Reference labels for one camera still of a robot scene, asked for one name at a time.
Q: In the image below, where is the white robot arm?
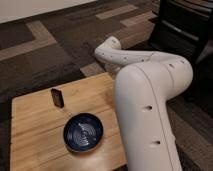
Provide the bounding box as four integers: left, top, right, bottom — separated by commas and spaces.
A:
95, 36, 193, 171

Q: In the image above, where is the dark blue bowl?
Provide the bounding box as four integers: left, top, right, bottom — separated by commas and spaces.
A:
63, 113, 104, 153

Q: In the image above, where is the black shelf cabinet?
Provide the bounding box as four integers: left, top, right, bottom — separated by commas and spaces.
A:
149, 0, 213, 63

